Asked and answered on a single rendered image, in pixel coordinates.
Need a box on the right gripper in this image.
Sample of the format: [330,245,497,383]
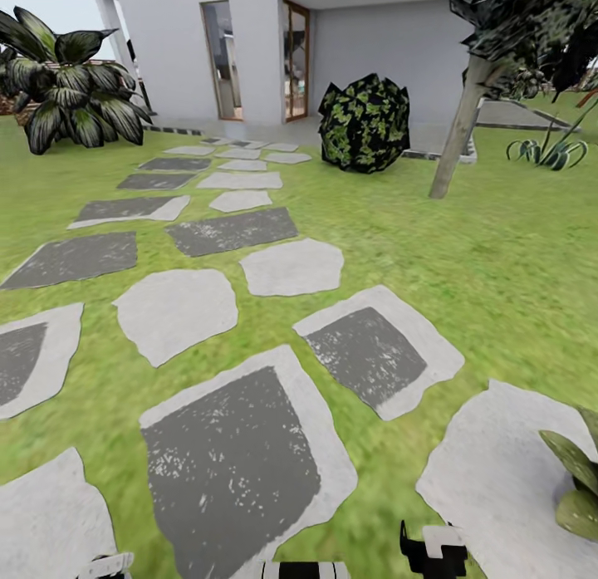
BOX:
[399,531,471,579]

